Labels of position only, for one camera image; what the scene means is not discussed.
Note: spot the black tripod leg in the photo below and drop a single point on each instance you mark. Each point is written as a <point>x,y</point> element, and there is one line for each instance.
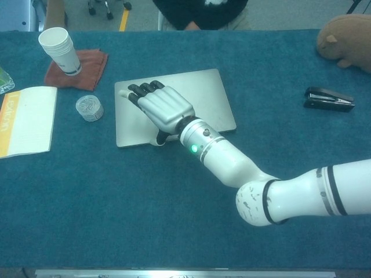
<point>354,5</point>

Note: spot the white paper cup stack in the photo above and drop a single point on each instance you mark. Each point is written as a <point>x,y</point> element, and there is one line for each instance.
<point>59,49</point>

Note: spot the clear paper clip jar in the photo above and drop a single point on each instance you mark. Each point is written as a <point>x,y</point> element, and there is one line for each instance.
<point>89,107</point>

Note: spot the grey blue cabinet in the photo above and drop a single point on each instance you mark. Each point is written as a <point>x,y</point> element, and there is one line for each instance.
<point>17,14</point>

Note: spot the teal table cloth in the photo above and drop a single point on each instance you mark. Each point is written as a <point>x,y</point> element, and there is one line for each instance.
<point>87,202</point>

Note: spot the white chair leg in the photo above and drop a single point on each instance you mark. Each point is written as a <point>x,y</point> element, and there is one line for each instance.
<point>160,21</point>

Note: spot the aluminium frame rail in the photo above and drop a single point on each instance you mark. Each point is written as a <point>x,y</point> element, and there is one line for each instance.
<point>185,274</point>

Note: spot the black stapler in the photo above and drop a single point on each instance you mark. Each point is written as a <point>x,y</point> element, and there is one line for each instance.
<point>327,103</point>

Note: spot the brown folded cloth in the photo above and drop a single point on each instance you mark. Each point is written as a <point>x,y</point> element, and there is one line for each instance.
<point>90,72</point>

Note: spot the brown plush toy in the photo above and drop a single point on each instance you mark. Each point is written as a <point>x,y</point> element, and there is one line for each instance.
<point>345,37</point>

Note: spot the white yellow Lexicon notebook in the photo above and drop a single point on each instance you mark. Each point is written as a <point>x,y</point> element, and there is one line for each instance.
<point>32,121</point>

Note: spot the green clear plastic package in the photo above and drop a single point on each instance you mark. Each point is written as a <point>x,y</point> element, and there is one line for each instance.
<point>4,82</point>

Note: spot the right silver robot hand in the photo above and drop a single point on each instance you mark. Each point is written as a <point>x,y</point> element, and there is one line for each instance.
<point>165,107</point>

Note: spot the person in black sweater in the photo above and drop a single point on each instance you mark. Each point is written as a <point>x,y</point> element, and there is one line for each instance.
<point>197,11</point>

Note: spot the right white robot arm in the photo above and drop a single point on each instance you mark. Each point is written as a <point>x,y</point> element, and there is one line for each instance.
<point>226,162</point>

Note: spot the silver apple laptop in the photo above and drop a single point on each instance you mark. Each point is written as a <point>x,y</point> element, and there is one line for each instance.
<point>203,92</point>

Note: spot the tan wooden panel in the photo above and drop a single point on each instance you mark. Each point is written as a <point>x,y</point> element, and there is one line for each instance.
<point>56,11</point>

